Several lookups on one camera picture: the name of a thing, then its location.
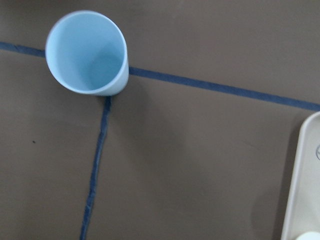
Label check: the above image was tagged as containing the blue plastic cup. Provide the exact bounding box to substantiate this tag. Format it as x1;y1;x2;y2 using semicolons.
45;10;129;96

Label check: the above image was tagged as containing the cream plastic cup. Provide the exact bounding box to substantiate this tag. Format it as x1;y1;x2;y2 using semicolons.
296;231;320;240

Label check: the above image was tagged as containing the cream rabbit tray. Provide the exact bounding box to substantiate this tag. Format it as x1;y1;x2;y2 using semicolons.
281;112;320;240

